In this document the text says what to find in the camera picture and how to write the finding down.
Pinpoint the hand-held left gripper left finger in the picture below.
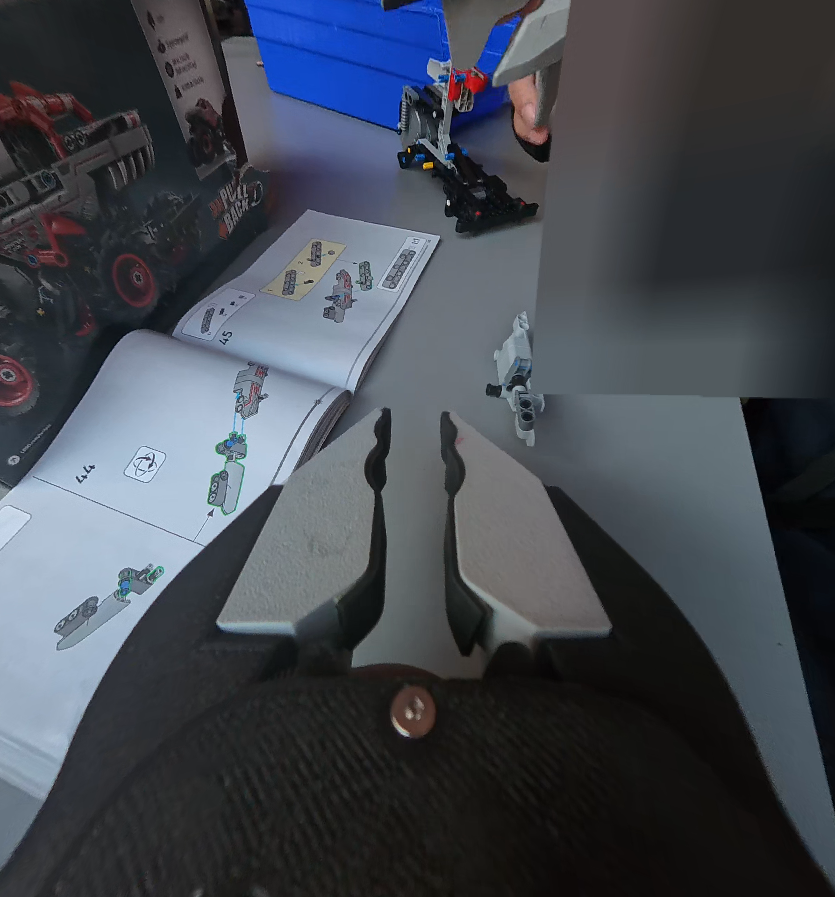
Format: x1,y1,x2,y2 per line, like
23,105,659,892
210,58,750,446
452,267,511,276
216,408,393,653

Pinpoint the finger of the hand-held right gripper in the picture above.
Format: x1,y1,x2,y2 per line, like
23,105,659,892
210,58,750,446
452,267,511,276
444,0,525,65
492,0,572,135

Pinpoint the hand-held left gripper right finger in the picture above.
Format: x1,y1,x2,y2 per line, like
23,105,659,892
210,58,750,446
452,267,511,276
440,411,613,657

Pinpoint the black grey lego chassis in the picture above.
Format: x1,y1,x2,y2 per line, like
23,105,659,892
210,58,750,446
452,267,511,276
396,57,541,234

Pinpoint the small grey lego assembly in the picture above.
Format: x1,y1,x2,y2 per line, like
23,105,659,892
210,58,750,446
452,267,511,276
486,312,546,447

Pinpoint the lego instruction booklet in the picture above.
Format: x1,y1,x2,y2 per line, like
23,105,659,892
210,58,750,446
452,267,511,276
0,209,441,800

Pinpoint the monster truck lego box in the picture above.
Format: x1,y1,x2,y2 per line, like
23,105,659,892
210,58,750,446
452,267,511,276
0,0,272,488

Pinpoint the person's right hand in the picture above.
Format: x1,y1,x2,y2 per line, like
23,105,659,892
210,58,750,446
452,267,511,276
511,73,551,147

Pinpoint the blue plastic bin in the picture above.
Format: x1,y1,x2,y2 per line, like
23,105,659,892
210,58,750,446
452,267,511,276
244,0,530,134

